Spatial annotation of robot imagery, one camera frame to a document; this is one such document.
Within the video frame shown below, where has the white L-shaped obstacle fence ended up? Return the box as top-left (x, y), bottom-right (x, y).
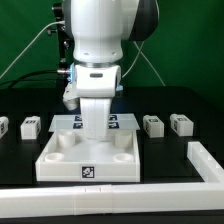
top-left (0, 142), bottom-right (224, 218)

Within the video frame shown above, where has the white cable behind robot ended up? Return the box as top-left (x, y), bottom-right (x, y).
top-left (121, 40), bottom-right (167, 87)

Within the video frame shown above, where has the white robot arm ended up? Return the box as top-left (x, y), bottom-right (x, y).
top-left (63, 0), bottom-right (159, 139)

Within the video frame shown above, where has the white square table top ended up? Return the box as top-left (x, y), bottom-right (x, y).
top-left (35, 129), bottom-right (140, 182)

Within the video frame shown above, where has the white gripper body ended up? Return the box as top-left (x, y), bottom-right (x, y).
top-left (63, 64), bottom-right (121, 140)

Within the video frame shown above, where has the white tag sheet base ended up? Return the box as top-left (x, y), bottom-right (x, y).
top-left (49, 114), bottom-right (140, 132)

